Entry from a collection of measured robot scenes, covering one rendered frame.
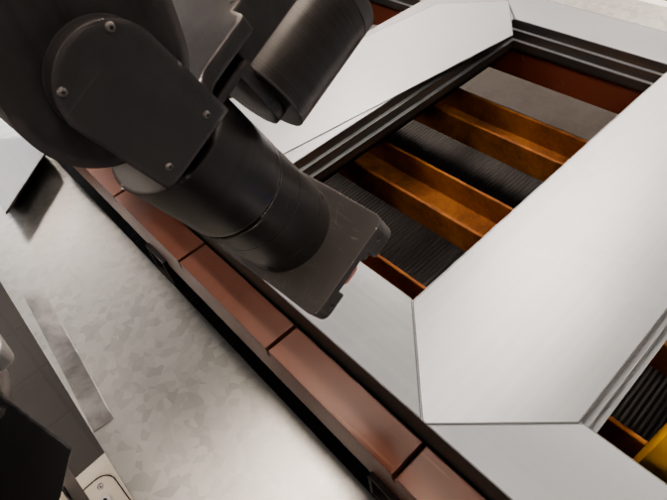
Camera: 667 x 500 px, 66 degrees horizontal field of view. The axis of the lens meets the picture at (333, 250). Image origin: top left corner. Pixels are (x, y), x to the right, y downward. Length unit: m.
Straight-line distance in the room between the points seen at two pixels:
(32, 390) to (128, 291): 0.95
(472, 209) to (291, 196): 0.64
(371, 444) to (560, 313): 0.22
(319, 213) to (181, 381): 0.50
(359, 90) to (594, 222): 0.39
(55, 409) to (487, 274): 1.38
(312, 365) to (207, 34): 0.39
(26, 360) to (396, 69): 1.42
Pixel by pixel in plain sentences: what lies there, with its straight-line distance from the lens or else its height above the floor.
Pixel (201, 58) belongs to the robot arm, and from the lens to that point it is 0.20.
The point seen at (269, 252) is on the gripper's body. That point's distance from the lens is 0.26.
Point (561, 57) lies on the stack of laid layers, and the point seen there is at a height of 0.83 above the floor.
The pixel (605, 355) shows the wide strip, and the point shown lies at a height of 0.86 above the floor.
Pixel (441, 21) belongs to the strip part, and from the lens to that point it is 1.01.
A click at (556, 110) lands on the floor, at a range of 2.35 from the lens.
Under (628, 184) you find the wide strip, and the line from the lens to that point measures 0.69.
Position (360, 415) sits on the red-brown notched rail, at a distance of 0.50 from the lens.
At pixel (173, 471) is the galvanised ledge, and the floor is 0.68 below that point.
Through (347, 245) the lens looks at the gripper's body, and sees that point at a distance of 0.28.
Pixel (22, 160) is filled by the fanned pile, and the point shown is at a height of 0.72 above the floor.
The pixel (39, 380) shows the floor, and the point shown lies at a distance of 1.78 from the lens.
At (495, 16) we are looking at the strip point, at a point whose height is 0.86.
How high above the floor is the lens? 1.29
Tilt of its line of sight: 48 degrees down
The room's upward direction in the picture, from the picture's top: 9 degrees counter-clockwise
